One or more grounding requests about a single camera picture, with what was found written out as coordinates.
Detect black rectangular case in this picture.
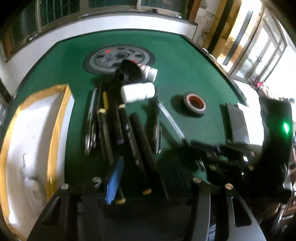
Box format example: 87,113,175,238
225,103,250,145

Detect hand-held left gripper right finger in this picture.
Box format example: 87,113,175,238
158,160,269,241

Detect black pliers handles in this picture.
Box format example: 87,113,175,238
129,113,162,176

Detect white bottle red label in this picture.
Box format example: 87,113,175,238
138,64,159,82

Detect white plastic bottle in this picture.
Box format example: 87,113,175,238
121,82,155,103

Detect black marker yellow ends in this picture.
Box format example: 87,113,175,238
97,108,126,205

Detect white flat box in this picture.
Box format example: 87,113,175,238
237,102,264,147

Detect window with green grille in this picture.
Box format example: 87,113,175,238
5,0,197,61

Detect short black pen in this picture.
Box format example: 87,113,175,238
151,116,163,154

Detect grey black wheel disc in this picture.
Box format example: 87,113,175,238
84,45,156,75

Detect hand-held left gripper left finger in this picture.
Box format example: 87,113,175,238
26,156,125,241

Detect glass paned door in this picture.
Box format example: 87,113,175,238
231,7,288,81

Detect white box yellow tape edges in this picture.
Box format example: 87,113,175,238
0,85,74,239

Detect clear plastic pen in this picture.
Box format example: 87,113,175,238
156,101,191,145

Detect black yellow marker pen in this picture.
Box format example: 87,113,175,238
102,91,125,144

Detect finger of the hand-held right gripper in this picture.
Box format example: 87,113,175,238
188,139,262,163
205,162,258,186

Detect black tape roll red core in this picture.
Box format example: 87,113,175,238
184,92,207,114

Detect black cone-shaped object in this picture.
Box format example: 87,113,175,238
113,60,145,82

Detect black long bar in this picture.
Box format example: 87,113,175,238
223,9,252,66

